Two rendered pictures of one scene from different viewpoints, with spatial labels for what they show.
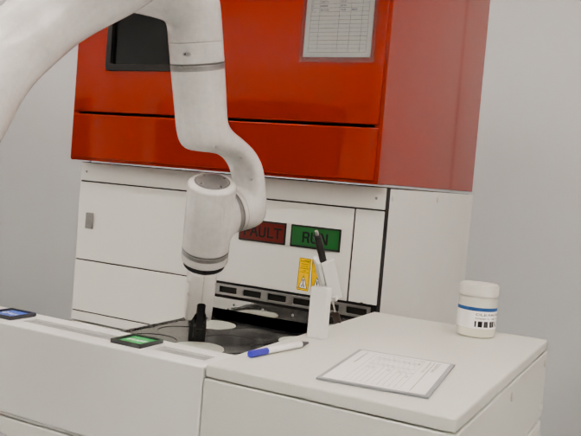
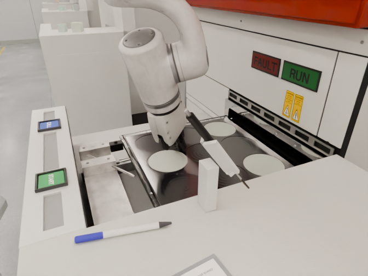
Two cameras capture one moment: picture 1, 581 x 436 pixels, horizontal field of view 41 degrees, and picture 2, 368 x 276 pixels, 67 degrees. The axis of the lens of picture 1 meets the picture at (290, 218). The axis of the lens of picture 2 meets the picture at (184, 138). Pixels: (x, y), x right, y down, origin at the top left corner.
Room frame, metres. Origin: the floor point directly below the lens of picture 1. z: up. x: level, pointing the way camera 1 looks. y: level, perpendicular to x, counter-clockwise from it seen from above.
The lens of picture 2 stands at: (0.98, -0.25, 1.29)
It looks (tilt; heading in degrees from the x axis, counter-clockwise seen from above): 29 degrees down; 39
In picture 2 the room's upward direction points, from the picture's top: straight up
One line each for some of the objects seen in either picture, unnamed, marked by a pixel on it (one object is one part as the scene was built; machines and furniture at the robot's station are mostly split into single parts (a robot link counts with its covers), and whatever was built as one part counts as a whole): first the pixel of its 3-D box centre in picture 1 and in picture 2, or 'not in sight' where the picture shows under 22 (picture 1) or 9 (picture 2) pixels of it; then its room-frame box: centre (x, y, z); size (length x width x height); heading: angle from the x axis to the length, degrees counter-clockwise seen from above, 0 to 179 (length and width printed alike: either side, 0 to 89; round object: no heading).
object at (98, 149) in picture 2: not in sight; (94, 150); (1.33, 0.35, 0.89); 0.08 x 0.03 x 0.03; 153
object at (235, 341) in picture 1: (228, 342); (204, 153); (1.50, 0.10, 0.90); 0.34 x 0.34 x 0.01; 63
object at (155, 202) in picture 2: not in sight; (138, 170); (1.34, 0.18, 0.90); 0.38 x 0.01 x 0.01; 63
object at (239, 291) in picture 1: (277, 298); (269, 116); (1.70, 0.01, 0.96); 0.44 x 0.01 x 0.02; 63
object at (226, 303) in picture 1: (273, 327); (265, 136); (1.70, 0.02, 0.89); 0.44 x 0.02 x 0.10; 63
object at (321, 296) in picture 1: (324, 296); (217, 170); (1.29, -0.07, 1.03); 0.06 x 0.04 x 0.13; 153
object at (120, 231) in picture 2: (280, 348); (125, 230); (1.16, 0.00, 0.97); 0.14 x 0.01 x 0.01; 143
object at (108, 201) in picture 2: not in sight; (105, 193); (1.26, 0.21, 0.87); 0.36 x 0.08 x 0.03; 63
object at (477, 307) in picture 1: (477, 309); not in sight; (1.43, -0.35, 1.01); 0.07 x 0.07 x 0.10
